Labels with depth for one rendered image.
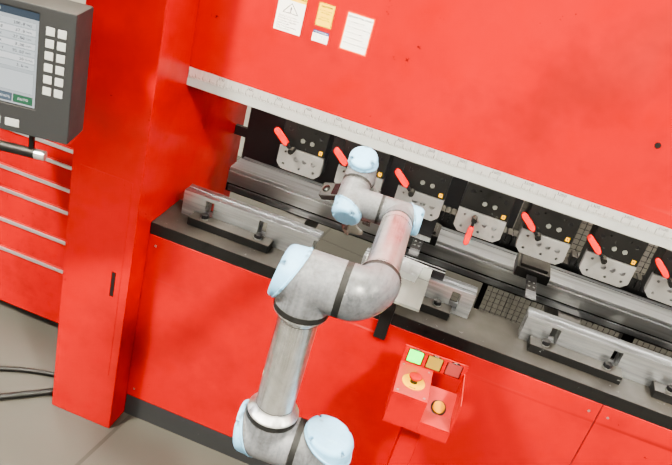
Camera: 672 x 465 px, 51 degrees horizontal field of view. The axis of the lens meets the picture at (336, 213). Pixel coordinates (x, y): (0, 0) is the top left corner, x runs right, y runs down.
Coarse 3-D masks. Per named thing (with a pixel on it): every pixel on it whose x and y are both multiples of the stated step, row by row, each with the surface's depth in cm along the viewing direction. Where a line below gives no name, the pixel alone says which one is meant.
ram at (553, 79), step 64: (256, 0) 210; (320, 0) 205; (384, 0) 200; (448, 0) 195; (512, 0) 191; (576, 0) 186; (640, 0) 182; (192, 64) 224; (256, 64) 218; (320, 64) 212; (384, 64) 207; (448, 64) 202; (512, 64) 197; (576, 64) 193; (640, 64) 188; (320, 128) 220; (384, 128) 215; (448, 128) 209; (512, 128) 204; (576, 128) 199; (640, 128) 194; (512, 192) 211; (576, 192) 206; (640, 192) 201
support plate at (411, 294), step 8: (424, 272) 228; (408, 280) 221; (416, 280) 222; (424, 280) 224; (400, 288) 216; (408, 288) 217; (416, 288) 218; (424, 288) 219; (400, 296) 212; (408, 296) 213; (416, 296) 214; (400, 304) 209; (408, 304) 209; (416, 304) 210
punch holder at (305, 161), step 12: (288, 120) 222; (288, 132) 224; (300, 132) 222; (312, 132) 221; (324, 132) 220; (300, 144) 224; (312, 144) 223; (324, 144) 222; (288, 156) 226; (300, 156) 225; (312, 156) 224; (324, 156) 223; (288, 168) 228; (300, 168) 227; (312, 168) 226; (324, 168) 233
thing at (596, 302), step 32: (256, 192) 267; (288, 192) 263; (448, 256) 255; (480, 256) 252; (512, 256) 257; (512, 288) 253; (544, 288) 249; (576, 288) 248; (608, 288) 254; (608, 320) 249; (640, 320) 244
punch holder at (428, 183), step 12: (408, 168) 217; (420, 168) 216; (408, 180) 219; (420, 180) 218; (432, 180) 217; (444, 180) 216; (396, 192) 221; (420, 192) 220; (432, 192) 218; (444, 192) 217; (420, 204) 221; (432, 204) 219; (432, 216) 221
